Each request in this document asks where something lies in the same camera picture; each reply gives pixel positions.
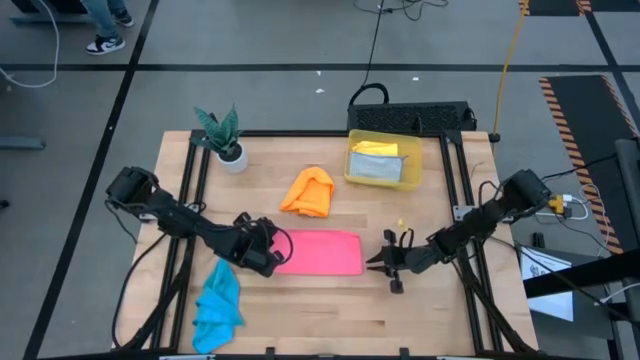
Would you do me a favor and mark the person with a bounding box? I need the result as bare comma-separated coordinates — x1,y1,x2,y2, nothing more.
82,0,136,56

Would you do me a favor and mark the grey microfiber towel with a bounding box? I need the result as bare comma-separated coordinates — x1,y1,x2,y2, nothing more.
348,151,406,184

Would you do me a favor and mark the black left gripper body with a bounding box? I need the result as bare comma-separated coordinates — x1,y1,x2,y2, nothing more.
232,212,282,279

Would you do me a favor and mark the black floor cable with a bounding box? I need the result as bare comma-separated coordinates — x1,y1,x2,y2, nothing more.
352,0,449,106

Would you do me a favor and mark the snake plant in white pot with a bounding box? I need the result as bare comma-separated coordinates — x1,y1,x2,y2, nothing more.
193,103,249,175

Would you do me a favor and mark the yellow translucent plastic bin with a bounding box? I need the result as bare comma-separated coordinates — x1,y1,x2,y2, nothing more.
343,128,424,192

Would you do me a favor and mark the black crossbeam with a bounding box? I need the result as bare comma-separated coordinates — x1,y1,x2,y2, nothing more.
522,249,640,301

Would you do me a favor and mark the yellow microfiber towel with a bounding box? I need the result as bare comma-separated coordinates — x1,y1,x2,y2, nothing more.
351,140,400,157

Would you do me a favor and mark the small black orange-striped mat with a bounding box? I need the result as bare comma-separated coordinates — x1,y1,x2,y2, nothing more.
518,0,640,17

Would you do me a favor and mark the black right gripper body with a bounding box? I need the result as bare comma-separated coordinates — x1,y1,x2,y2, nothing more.
382,229,444,295

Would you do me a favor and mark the white adapter cable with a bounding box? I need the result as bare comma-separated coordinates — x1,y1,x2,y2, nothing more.
537,184,605,222

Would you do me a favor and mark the grey floor bar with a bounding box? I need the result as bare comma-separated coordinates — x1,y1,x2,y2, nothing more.
0,135,47,151

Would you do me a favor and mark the orange microfiber towel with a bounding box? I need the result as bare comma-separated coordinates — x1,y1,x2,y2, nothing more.
279,166,336,218

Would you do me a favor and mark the grey vertical post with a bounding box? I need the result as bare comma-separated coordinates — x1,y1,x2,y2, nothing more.
614,138,640,324

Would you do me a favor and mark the pink microfiber towel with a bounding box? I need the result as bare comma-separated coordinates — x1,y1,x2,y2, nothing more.
273,229,365,277

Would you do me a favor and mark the blue microfiber towel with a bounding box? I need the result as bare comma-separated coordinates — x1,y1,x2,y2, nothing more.
192,258,246,355

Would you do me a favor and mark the large black orange-striped mat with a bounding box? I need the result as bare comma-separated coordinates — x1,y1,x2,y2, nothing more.
538,74,640,255

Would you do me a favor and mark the white paper sheet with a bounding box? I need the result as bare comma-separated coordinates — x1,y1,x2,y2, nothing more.
519,245,575,322

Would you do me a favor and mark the white floor cable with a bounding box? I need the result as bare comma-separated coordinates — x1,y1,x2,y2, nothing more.
0,0,60,90

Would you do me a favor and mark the yellow cable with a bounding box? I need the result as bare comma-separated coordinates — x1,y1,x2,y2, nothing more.
492,0,530,144

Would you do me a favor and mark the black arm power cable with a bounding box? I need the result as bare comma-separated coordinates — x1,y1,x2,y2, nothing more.
110,232,167,350

